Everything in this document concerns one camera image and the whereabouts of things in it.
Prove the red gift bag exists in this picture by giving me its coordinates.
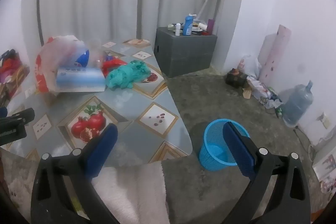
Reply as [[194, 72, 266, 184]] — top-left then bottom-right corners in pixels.
[[0, 49, 30, 106]]

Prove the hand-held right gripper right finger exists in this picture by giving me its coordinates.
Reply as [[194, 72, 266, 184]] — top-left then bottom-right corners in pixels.
[[223, 122, 311, 224]]

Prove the pile of floor litter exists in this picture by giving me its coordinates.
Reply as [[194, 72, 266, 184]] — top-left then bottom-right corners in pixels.
[[244, 74, 284, 118]]

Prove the dark small box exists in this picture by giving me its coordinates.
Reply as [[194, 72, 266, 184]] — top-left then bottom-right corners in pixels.
[[226, 68, 248, 89]]

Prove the grey cabinet box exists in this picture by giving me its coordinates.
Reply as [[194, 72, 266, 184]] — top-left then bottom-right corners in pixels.
[[154, 27, 218, 78]]

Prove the red bottle cap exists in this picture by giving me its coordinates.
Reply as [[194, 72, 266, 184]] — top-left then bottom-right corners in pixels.
[[102, 55, 127, 76]]

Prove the white printed box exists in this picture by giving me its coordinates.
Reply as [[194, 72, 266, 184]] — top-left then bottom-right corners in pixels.
[[312, 153, 336, 194]]

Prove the blue white tissue pack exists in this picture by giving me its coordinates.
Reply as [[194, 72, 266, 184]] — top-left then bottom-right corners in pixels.
[[56, 67, 106, 92]]

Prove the blue waste basket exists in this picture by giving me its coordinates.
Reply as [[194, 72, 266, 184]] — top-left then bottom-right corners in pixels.
[[199, 118, 250, 171]]

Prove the fruit print tablecloth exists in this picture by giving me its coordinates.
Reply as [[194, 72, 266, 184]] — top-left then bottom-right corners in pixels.
[[0, 38, 193, 167]]

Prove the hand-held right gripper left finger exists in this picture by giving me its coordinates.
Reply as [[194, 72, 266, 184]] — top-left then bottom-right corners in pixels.
[[31, 123, 120, 224]]

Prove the large water jug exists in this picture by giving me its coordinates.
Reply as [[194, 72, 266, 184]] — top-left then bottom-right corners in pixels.
[[282, 80, 314, 127]]

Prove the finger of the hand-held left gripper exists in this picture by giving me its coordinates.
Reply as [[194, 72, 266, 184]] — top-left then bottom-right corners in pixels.
[[7, 108, 35, 125]]

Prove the clear bottle with blue label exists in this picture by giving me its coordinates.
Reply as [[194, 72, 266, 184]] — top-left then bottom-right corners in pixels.
[[73, 42, 104, 68]]

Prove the teal crumpled cloth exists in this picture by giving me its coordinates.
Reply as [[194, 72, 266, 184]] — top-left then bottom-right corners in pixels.
[[105, 60, 152, 90]]

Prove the blue lotion bottle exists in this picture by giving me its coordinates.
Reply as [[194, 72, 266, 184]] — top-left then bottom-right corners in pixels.
[[183, 14, 197, 36]]

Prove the red white plastic bag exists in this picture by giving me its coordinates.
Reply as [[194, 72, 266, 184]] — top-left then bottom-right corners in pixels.
[[35, 35, 91, 94]]

